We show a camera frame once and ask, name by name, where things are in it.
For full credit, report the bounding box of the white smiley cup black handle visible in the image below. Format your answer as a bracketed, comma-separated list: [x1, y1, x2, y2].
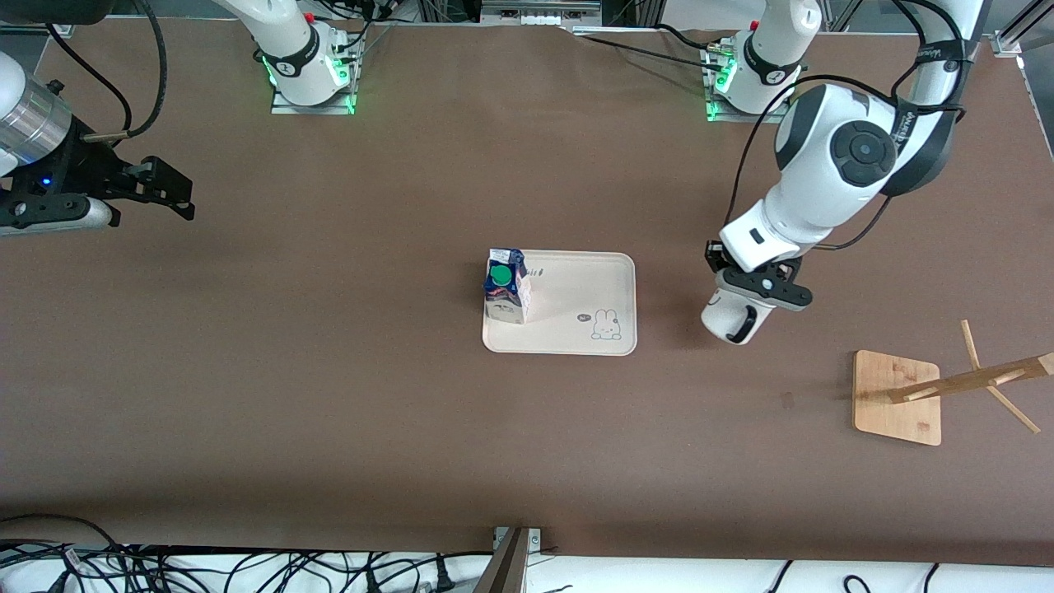
[702, 287, 780, 346]

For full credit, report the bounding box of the blue white milk carton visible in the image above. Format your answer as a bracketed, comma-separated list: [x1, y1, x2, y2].
[483, 248, 530, 327]

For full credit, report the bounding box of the cream rabbit print tray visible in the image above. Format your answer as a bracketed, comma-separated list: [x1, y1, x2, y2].
[482, 250, 638, 357]

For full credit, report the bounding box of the wooden mug stand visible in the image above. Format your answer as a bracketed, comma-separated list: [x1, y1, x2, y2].
[852, 320, 1054, 446]

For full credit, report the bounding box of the grey equipment box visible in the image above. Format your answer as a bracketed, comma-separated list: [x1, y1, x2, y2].
[480, 0, 604, 27]

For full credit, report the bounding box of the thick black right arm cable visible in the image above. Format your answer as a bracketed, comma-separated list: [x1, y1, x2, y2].
[81, 0, 169, 143]

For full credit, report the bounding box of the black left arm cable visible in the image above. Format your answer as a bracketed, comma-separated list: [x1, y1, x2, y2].
[722, 0, 982, 253]

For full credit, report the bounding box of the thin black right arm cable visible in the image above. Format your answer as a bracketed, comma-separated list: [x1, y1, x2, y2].
[45, 23, 134, 134]

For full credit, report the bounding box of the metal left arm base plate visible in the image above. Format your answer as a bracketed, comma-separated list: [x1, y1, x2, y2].
[705, 40, 794, 124]

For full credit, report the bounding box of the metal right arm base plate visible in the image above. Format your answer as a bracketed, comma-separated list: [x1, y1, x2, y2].
[270, 25, 358, 115]

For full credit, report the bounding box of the black base cable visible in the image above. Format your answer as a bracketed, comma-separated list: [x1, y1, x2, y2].
[655, 22, 727, 55]
[572, 31, 727, 75]

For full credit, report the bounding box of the black cable with white tag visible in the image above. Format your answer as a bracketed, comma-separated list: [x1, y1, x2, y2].
[49, 544, 93, 593]

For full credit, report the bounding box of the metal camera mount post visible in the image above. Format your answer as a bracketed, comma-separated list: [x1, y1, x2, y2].
[473, 526, 543, 593]

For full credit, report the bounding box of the aluminium frame profile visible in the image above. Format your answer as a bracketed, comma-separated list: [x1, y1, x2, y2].
[991, 0, 1054, 58]

